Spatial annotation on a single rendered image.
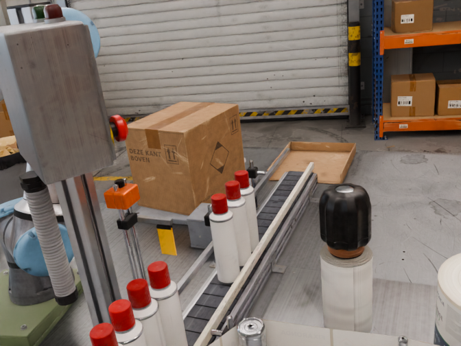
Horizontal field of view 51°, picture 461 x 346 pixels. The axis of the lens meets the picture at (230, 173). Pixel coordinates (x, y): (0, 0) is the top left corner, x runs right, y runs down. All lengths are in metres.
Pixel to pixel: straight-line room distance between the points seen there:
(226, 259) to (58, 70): 0.58
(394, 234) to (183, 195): 0.60
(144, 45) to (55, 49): 4.88
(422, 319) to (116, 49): 5.00
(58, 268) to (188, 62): 4.69
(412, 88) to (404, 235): 3.25
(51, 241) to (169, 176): 0.76
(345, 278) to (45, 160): 0.48
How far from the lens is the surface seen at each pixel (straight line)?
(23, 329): 1.14
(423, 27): 4.44
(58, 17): 0.66
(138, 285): 0.76
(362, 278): 0.81
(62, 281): 0.76
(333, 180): 1.65
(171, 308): 0.82
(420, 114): 4.59
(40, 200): 0.71
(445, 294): 0.82
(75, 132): 0.64
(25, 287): 1.21
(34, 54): 0.62
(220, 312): 0.96
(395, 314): 1.00
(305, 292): 1.04
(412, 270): 1.21
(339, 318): 0.86
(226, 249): 1.03
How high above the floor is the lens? 1.50
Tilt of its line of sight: 22 degrees down
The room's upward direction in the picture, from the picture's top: 7 degrees counter-clockwise
